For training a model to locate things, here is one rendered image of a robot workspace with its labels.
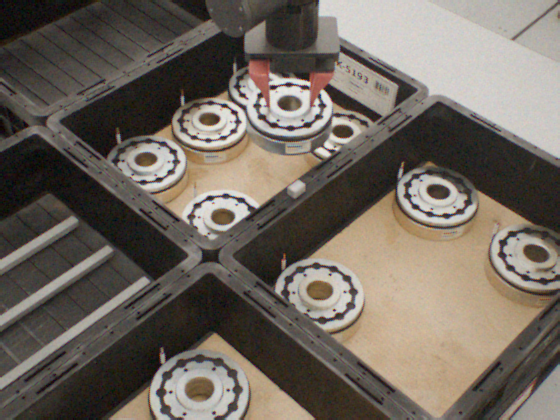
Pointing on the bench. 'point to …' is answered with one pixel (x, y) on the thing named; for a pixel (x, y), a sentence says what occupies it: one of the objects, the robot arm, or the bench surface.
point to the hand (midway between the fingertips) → (289, 98)
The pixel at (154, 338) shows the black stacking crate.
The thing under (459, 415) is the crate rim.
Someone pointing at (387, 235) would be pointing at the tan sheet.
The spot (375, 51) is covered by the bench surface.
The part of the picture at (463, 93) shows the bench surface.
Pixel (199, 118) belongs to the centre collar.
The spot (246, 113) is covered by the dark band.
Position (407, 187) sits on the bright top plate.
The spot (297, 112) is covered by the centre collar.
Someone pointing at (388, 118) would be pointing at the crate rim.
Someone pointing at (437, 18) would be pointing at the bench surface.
